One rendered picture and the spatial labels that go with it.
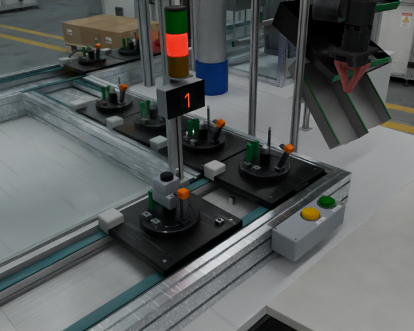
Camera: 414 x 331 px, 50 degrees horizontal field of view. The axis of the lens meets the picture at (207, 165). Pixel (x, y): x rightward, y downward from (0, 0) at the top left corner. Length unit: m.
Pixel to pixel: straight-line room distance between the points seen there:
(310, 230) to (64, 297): 0.55
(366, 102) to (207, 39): 0.82
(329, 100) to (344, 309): 0.67
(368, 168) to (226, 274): 0.74
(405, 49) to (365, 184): 3.85
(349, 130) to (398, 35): 3.84
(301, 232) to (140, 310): 0.40
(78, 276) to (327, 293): 0.54
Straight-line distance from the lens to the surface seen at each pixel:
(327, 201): 1.14
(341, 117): 1.44
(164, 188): 0.97
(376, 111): 1.58
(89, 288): 0.99
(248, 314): 0.99
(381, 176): 1.53
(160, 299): 0.88
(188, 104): 1.10
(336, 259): 1.15
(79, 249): 1.05
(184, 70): 1.07
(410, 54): 5.21
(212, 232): 1.01
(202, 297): 0.95
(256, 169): 1.19
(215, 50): 2.08
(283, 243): 1.04
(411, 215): 1.36
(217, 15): 2.05
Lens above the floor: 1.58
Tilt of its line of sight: 29 degrees down
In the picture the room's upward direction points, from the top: 1 degrees counter-clockwise
